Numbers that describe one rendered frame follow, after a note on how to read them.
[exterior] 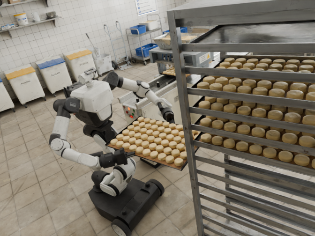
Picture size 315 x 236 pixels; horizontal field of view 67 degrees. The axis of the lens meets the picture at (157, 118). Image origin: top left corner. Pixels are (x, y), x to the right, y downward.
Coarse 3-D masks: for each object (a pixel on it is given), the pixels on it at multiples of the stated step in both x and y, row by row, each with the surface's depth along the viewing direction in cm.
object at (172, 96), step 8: (168, 80) 292; (152, 88) 278; (160, 88) 274; (176, 88) 270; (160, 96) 256; (168, 96) 263; (176, 96) 273; (152, 104) 249; (176, 104) 277; (144, 112) 244; (152, 112) 252; (176, 112) 280; (128, 120) 269; (160, 120) 264; (176, 120) 284; (144, 160) 295
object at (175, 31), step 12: (168, 12) 83; (168, 24) 86; (180, 36) 88; (180, 48) 89; (180, 60) 91; (180, 72) 93; (180, 84) 96; (180, 96) 99; (180, 108) 102; (192, 144) 112; (192, 156) 114; (192, 168) 118; (192, 180) 123; (192, 192) 128
